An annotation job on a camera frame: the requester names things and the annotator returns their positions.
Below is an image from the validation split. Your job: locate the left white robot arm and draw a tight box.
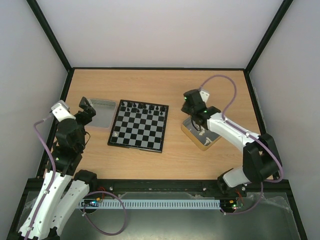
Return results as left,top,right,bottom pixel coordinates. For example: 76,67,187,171
8,97,97,240

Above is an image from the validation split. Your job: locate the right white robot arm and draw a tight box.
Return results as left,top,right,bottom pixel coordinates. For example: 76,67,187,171
181,89,283,196

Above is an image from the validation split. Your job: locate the gold metal tin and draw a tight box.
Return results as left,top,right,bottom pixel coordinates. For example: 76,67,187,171
181,117,221,151

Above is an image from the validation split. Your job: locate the black and grey chessboard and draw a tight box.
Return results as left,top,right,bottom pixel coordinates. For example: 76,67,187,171
107,99,169,153

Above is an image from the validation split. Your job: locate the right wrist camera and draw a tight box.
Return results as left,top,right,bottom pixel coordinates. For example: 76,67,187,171
199,87,210,103

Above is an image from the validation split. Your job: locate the black aluminium frame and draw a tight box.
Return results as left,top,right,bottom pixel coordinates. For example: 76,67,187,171
4,0,310,240

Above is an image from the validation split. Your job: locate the light blue cable duct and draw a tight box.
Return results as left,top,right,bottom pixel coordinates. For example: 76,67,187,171
77,199,221,210

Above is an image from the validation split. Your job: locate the metal base plate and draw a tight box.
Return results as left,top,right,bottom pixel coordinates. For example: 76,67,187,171
17,191,300,240

